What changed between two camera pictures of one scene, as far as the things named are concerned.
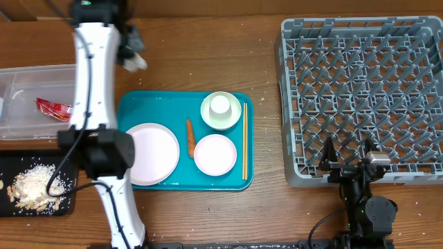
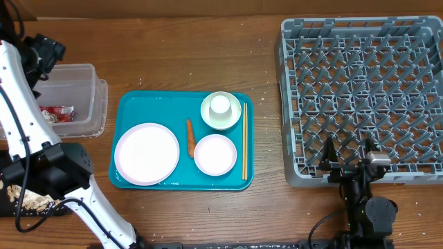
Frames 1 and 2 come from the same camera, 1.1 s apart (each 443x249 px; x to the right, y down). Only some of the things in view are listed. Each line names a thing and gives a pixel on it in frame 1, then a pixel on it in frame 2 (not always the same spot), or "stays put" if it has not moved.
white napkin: [134, 63] → [50, 117]
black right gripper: [340, 171] stays put
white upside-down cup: [220, 107] stays put
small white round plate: [215, 155] stays put
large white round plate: [156, 153] stays put
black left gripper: [138, 41] → [50, 50]
